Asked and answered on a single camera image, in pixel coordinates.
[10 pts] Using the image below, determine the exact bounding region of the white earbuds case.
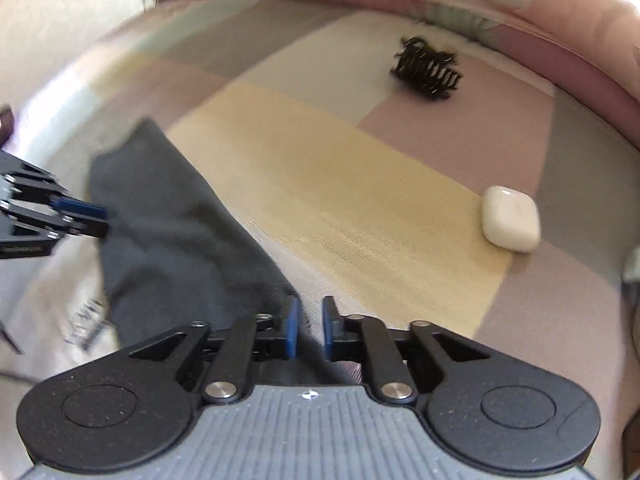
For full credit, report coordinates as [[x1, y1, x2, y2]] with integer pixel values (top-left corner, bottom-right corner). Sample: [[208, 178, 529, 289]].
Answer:
[[481, 186, 542, 253]]

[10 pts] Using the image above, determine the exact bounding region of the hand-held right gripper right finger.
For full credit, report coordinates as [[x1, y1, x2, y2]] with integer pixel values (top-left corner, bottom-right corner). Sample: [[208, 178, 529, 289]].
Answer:
[[321, 296, 493, 406]]

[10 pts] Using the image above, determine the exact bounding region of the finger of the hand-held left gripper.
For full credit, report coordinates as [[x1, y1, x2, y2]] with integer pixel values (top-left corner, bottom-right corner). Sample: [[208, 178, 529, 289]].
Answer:
[[10, 172, 108, 220], [12, 210, 110, 241]]

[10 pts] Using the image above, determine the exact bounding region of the black hair claw clip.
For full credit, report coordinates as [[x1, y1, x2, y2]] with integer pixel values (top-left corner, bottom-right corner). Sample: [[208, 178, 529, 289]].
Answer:
[[390, 35, 463, 102]]

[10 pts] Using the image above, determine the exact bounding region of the pink floral quilt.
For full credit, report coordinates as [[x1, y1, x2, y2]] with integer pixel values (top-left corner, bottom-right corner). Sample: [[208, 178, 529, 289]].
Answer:
[[142, 0, 640, 151]]

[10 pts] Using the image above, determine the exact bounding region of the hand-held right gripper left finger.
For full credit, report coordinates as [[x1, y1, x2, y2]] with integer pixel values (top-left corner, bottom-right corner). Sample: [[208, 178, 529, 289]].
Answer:
[[129, 296, 301, 406]]

